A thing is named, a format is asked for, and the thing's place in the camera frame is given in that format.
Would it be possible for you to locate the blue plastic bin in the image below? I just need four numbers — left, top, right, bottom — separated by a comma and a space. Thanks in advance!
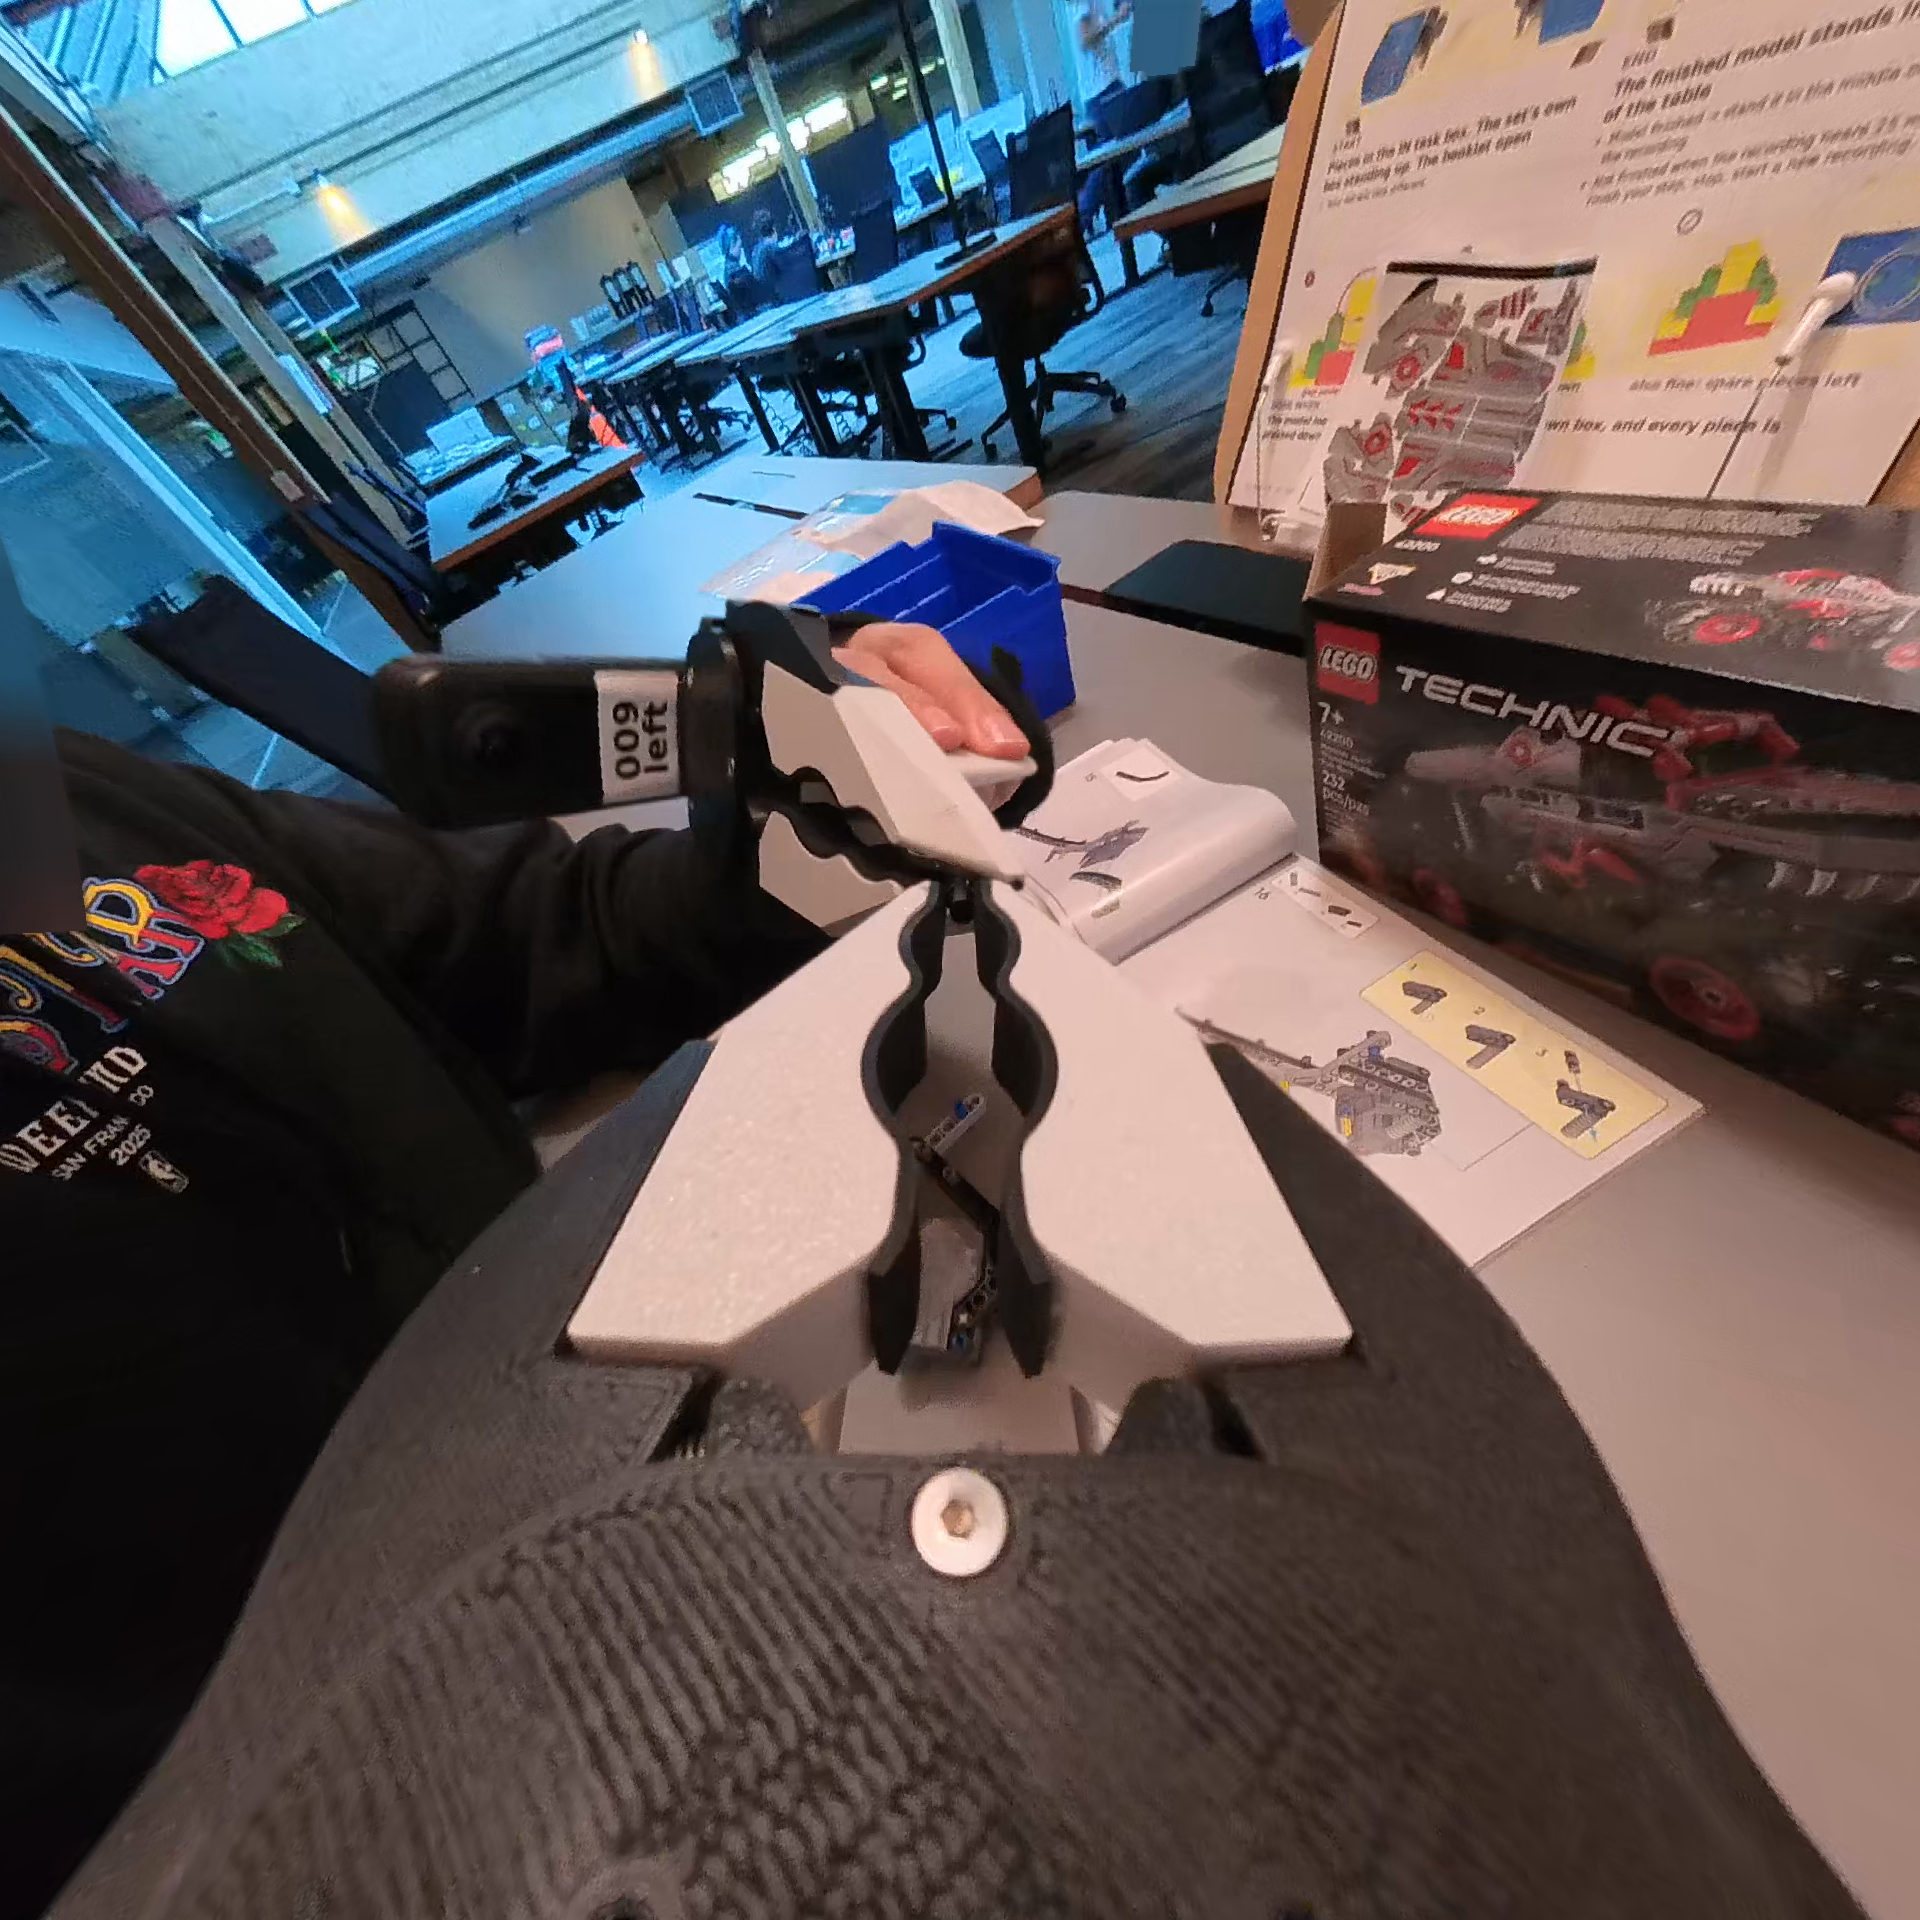
787, 523, 1083, 720

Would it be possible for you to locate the white instruction booklet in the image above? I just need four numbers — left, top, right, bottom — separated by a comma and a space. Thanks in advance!
1021, 734, 1705, 1270

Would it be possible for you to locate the black toy set box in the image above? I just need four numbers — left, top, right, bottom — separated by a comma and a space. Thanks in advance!
1302, 486, 1920, 1150

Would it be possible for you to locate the black printed sweatshirt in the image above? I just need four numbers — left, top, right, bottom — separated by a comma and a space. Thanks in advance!
0, 727, 709, 1920

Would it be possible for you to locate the black tablet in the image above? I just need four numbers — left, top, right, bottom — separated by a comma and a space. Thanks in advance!
1102, 541, 1320, 658

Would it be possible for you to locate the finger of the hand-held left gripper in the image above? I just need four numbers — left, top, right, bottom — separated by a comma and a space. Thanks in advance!
751, 644, 1038, 901
754, 816, 920, 936

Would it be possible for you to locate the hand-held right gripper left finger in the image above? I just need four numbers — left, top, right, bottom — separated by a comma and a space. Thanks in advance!
566, 882, 962, 1416

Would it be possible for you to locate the person's left hand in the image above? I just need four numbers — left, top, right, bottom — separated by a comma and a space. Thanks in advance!
837, 618, 1038, 761

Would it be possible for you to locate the blue white leaflet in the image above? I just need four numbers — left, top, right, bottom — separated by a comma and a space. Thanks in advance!
702, 502, 903, 603

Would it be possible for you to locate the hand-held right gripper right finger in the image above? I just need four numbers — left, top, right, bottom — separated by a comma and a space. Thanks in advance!
972, 882, 1357, 1416

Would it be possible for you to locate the black office chair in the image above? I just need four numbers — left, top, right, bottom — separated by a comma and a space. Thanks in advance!
961, 224, 1129, 469

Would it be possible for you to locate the row of background wooden desks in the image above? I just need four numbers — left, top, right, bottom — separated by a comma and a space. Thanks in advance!
426, 126, 1293, 572

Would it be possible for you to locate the grey desk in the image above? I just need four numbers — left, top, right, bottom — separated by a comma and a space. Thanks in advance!
434, 450, 1920, 1920

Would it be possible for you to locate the grey motor black frame assembly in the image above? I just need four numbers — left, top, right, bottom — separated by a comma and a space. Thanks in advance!
896, 1092, 1011, 1370

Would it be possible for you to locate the person's left forearm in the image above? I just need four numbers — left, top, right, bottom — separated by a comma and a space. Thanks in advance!
271, 772, 842, 1098

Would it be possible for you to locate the cardboard instruction poster board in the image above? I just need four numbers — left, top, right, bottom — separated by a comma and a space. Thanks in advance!
1213, 0, 1920, 513

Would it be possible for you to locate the grey red sticker sheet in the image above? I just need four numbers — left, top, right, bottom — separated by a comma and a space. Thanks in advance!
1320, 259, 1601, 542

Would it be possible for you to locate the white paper sheet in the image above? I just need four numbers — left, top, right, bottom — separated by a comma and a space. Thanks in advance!
885, 480, 1049, 541

